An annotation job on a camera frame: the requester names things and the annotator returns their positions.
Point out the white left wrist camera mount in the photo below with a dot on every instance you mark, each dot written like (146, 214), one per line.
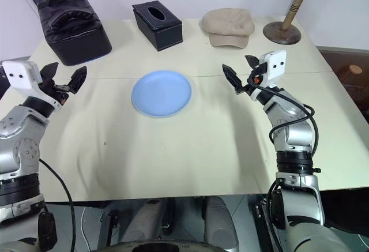
(21, 74)

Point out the brown wooden hat stand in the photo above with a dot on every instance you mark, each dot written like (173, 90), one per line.
(284, 30)

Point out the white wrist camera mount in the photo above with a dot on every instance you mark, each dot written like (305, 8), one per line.
(21, 74)
(274, 66)

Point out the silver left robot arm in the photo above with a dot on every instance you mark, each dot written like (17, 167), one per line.
(17, 148)

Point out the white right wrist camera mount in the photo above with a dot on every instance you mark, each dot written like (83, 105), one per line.
(274, 66)

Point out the beige flat cap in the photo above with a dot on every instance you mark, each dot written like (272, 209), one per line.
(227, 27)

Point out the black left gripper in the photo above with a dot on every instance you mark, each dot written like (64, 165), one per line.
(57, 90)

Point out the dark rounded robot torso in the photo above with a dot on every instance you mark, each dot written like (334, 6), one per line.
(167, 246)

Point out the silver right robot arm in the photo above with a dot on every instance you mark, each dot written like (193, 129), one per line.
(294, 136)

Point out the grey rounded robot leg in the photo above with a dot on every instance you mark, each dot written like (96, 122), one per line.
(220, 220)
(145, 220)

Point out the black padded bag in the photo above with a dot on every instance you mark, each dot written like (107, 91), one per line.
(72, 33)

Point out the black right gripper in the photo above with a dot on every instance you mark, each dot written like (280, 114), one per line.
(256, 73)

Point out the light blue round plate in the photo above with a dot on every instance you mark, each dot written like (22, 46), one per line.
(161, 93)

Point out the black leather tissue box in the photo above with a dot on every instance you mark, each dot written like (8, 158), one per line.
(160, 27)

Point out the cream table cloth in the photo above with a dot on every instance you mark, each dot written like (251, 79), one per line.
(184, 148)

